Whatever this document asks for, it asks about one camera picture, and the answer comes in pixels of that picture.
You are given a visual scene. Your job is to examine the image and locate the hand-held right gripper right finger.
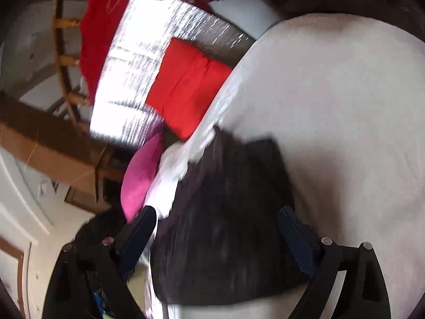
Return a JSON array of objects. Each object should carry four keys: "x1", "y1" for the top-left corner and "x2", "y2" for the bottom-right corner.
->
[{"x1": 277, "y1": 206, "x2": 392, "y2": 319}]

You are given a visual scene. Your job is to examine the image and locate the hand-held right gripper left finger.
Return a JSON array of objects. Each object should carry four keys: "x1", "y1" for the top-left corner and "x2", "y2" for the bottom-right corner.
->
[{"x1": 41, "y1": 205, "x2": 157, "y2": 319}]

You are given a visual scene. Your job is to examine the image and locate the dark quilted jacket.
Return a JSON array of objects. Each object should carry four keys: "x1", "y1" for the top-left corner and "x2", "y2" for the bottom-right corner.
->
[{"x1": 149, "y1": 125, "x2": 309, "y2": 306}]

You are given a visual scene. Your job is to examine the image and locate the pile of dark clothes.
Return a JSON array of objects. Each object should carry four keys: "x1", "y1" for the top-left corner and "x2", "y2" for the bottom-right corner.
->
[{"x1": 75, "y1": 206, "x2": 130, "y2": 250}]

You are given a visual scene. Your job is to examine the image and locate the pink pillow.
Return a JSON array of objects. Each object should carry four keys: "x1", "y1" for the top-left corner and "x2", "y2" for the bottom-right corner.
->
[{"x1": 120, "y1": 133, "x2": 165, "y2": 221}]

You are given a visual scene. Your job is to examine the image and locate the dark wooden cabinet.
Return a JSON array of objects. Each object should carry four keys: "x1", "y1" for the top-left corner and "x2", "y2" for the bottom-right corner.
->
[{"x1": 65, "y1": 146, "x2": 140, "y2": 213}]

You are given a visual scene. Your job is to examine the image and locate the blue garment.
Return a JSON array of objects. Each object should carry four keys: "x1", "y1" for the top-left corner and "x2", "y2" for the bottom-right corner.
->
[{"x1": 92, "y1": 291, "x2": 108, "y2": 318}]

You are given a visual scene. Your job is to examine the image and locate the white bed cover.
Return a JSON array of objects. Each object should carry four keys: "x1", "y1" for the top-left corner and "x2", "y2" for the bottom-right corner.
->
[{"x1": 138, "y1": 13, "x2": 425, "y2": 319}]

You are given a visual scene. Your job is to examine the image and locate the curved wooden pillar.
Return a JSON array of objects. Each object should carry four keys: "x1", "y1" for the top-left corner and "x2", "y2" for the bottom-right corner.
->
[{"x1": 0, "y1": 103, "x2": 113, "y2": 190}]

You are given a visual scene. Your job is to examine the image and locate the red pillow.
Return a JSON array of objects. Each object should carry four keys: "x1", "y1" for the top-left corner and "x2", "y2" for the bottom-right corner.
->
[{"x1": 145, "y1": 37, "x2": 233, "y2": 142}]

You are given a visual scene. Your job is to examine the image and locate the silver insulation mat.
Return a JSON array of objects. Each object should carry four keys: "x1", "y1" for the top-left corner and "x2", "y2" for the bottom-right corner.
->
[{"x1": 89, "y1": 0, "x2": 256, "y2": 148}]

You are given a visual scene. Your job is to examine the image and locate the red cloth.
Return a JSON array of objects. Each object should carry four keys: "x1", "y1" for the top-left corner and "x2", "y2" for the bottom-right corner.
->
[{"x1": 79, "y1": 0, "x2": 133, "y2": 103}]

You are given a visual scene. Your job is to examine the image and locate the wooden stair railing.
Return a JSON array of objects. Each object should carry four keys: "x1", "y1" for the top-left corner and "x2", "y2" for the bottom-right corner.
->
[{"x1": 51, "y1": 0, "x2": 97, "y2": 127}]

